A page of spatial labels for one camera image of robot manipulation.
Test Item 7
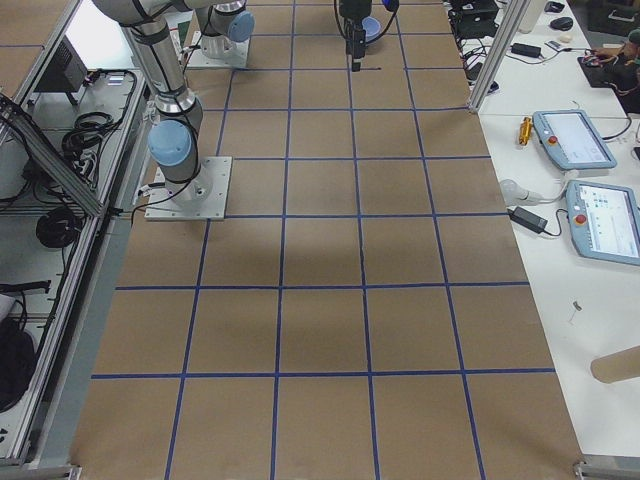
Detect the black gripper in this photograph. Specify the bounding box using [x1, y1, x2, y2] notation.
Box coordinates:
[338, 0, 371, 72]

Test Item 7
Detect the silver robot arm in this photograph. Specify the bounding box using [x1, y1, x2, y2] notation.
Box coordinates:
[195, 1, 255, 59]
[94, 1, 255, 211]

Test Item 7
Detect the blue bowl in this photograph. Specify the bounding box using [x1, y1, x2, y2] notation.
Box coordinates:
[362, 16, 382, 44]

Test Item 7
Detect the yellow tool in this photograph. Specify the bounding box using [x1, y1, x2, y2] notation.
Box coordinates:
[518, 117, 532, 146]

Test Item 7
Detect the black computer mouse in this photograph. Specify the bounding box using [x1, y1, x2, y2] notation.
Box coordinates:
[549, 16, 574, 32]

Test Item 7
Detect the white light bulb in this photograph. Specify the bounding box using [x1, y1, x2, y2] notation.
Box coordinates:
[499, 179, 549, 206]

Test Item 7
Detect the far teach pendant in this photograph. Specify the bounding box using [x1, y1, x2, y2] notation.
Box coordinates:
[532, 110, 617, 171]

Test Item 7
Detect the teach pendant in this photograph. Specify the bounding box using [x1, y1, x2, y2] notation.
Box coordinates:
[565, 180, 639, 266]
[532, 110, 617, 171]

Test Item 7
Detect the black power adapter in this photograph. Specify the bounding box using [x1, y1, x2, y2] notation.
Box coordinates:
[508, 206, 548, 234]

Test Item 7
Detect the black control box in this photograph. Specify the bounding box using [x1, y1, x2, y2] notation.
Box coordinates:
[35, 36, 88, 106]

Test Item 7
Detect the near teach pendant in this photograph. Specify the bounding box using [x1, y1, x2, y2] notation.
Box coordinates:
[565, 180, 639, 266]

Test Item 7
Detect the cardboard tube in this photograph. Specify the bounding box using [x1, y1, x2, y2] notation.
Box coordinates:
[590, 346, 640, 384]

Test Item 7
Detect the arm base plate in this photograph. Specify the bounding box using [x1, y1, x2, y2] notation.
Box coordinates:
[187, 30, 250, 69]
[144, 156, 233, 221]

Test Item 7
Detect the aluminium frame post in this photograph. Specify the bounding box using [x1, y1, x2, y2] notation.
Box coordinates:
[468, 0, 530, 113]

